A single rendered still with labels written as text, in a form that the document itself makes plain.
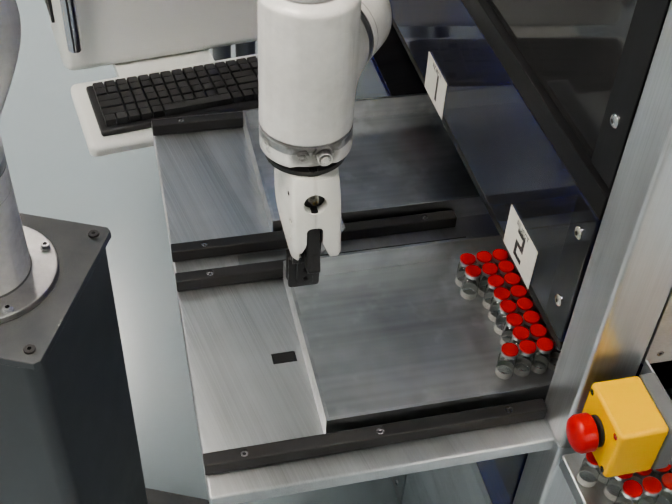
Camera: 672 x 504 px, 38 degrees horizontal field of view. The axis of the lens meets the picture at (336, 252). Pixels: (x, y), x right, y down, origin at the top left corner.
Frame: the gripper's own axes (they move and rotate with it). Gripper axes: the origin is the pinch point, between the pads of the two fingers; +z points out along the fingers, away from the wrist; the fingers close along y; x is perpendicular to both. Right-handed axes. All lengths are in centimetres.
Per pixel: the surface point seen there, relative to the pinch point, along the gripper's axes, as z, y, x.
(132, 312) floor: 110, 101, 21
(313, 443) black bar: 20.4, -7.5, -0.1
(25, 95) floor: 110, 200, 47
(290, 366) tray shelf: 22.4, 5.5, 0.0
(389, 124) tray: 22, 51, -25
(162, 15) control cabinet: 21, 88, 7
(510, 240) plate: 9.6, 9.4, -27.8
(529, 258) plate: 7.6, 4.1, -27.8
